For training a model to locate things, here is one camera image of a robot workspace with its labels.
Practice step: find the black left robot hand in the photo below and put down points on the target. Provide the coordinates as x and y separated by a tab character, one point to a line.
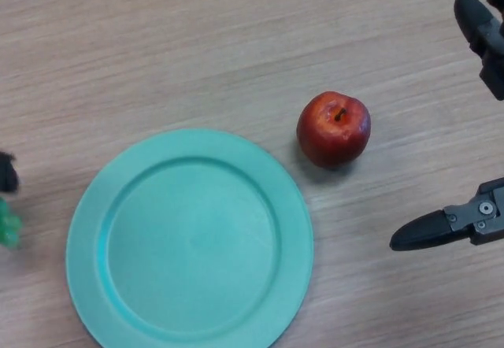
8	175

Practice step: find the teal round plate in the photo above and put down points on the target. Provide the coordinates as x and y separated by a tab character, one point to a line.
193	245

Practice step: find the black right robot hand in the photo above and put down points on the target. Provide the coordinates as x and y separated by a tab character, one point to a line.
484	220

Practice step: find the green grapes bunch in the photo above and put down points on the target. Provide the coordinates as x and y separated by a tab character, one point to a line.
8	226

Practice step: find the red apple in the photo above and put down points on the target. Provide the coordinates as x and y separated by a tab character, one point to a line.
332	131

